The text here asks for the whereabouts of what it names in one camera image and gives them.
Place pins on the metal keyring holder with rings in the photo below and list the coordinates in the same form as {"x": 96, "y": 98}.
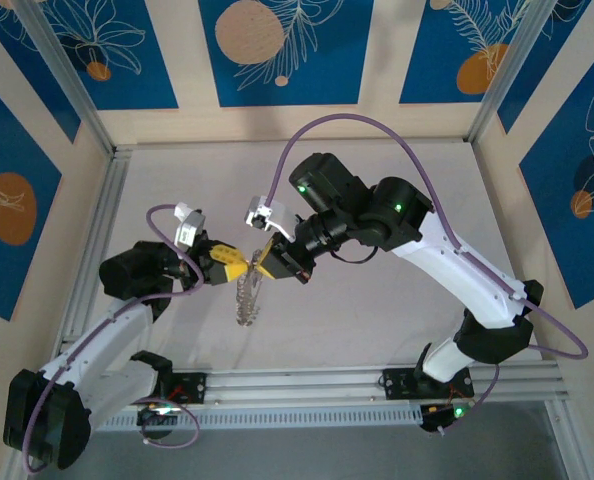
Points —
{"x": 245, "y": 310}

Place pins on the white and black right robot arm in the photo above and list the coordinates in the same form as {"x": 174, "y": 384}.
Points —
{"x": 457, "y": 270}

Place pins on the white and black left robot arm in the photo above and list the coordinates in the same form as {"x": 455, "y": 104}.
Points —
{"x": 102, "y": 340}

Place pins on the left base electronics board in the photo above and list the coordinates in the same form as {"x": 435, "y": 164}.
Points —
{"x": 159, "y": 412}

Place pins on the base electronics board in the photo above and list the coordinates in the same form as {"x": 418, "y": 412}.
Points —
{"x": 447, "y": 412}
{"x": 159, "y": 412}

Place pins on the right base electronics board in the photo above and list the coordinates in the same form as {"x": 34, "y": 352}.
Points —
{"x": 447, "y": 412}

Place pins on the aluminium back rail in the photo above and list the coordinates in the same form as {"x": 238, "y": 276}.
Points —
{"x": 277, "y": 145}

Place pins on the aluminium side rail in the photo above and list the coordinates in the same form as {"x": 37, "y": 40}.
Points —
{"x": 108, "y": 200}

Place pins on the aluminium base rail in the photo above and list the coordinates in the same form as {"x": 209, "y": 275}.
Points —
{"x": 287, "y": 387}

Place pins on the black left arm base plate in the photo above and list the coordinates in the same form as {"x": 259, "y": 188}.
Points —
{"x": 192, "y": 387}

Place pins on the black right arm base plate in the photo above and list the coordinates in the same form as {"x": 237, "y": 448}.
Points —
{"x": 399, "y": 385}

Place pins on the aluminium frame post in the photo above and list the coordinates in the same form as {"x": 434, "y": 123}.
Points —
{"x": 507, "y": 75}
{"x": 72, "y": 90}

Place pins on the aluminium corner rail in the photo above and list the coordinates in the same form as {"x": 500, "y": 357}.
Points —
{"x": 572, "y": 445}

